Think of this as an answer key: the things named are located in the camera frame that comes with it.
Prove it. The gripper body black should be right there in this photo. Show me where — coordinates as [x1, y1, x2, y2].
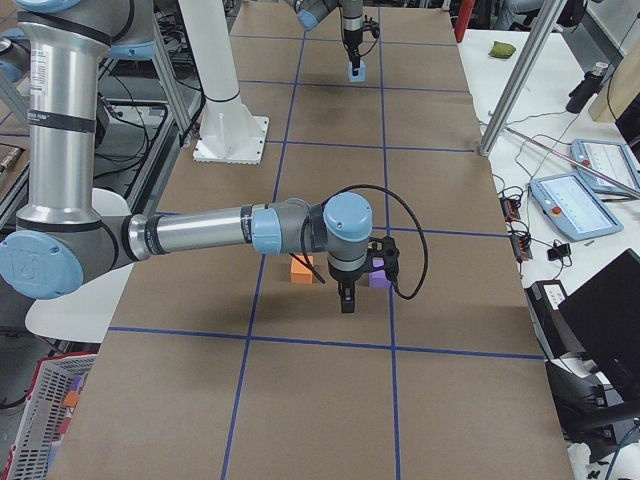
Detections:
[341, 17, 361, 50]
[328, 258, 367, 284]

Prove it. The light blue foam block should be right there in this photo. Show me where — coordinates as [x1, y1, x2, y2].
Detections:
[347, 60, 366, 83]

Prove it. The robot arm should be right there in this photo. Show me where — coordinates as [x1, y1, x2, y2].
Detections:
[286, 0, 366, 82]
[1, 1, 378, 313]

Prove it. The purple foam block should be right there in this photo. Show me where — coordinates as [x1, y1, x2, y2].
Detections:
[368, 258, 391, 289]

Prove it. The orange foam block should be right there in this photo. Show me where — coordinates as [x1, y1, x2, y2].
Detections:
[289, 255, 315, 285]

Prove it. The green bean bag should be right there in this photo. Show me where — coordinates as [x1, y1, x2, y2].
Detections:
[489, 41, 516, 59]

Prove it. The black water bottle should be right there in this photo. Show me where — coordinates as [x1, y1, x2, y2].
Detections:
[565, 62, 609, 114]

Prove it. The teach pendant near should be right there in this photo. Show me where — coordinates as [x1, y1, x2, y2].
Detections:
[530, 173, 624, 242]

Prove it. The teach pendant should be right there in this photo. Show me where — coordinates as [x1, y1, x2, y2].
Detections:
[530, 173, 624, 242]
[570, 139, 639, 190]

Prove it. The black laptop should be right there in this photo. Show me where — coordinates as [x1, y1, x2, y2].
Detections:
[559, 249, 639, 401]

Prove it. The teach pendant far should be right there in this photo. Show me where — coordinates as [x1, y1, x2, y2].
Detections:
[570, 139, 639, 190]

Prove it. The reacher grabber stick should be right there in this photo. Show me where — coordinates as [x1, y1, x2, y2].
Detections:
[505, 127, 640, 199]

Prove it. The white perforated basket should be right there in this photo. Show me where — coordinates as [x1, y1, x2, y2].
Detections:
[1, 352, 96, 479]

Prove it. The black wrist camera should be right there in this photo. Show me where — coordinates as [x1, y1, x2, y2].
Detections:
[368, 236, 400, 283]
[362, 15, 380, 39]

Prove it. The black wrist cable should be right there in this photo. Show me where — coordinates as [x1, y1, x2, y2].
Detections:
[299, 184, 429, 301]

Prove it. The white camera post base plate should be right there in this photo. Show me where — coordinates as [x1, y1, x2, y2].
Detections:
[193, 113, 269, 165]

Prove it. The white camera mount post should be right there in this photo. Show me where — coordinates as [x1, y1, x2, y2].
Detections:
[177, 0, 270, 165]

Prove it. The aluminium frame post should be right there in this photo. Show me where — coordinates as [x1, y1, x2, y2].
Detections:
[478, 0, 566, 157]

